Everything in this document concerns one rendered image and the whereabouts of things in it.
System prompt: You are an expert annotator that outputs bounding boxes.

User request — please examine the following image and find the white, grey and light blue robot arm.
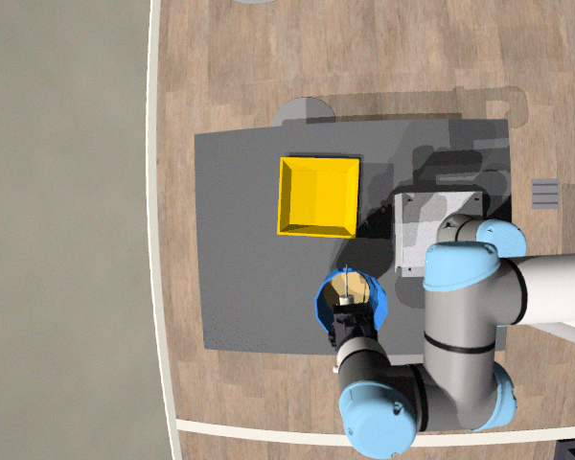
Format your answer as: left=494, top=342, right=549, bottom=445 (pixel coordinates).
left=333, top=214, right=575, bottom=459

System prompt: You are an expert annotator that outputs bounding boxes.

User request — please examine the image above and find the yellow square tray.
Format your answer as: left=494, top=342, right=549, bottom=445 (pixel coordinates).
left=277, top=157, right=358, bottom=239

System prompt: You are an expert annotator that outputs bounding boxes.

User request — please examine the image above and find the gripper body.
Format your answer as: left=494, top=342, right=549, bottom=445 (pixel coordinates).
left=333, top=302, right=376, bottom=353

